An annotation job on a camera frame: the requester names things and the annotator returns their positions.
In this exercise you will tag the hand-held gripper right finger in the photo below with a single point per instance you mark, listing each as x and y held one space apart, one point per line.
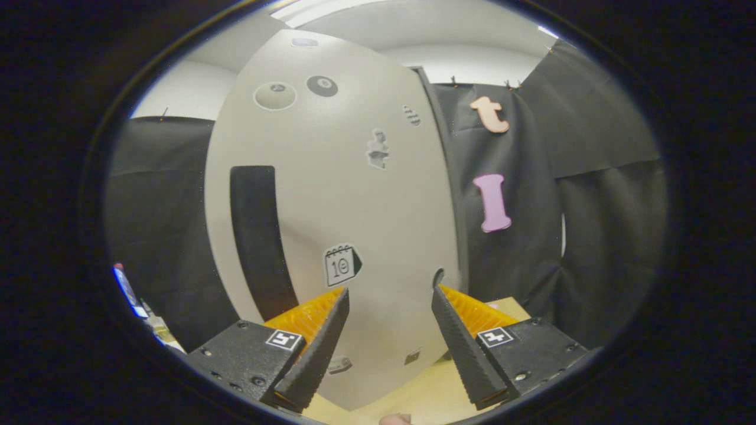
463 354

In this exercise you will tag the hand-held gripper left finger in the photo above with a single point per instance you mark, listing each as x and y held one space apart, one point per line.
313 360

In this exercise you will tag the grey shoe cabinet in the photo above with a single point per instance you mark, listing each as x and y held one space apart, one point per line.
456 206

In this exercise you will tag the white shoe cabinet door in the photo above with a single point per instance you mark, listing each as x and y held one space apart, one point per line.
354 206

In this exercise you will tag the pale blurred object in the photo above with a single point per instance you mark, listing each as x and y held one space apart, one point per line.
159 327

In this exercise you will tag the blue white object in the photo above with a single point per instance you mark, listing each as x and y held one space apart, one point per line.
127 289

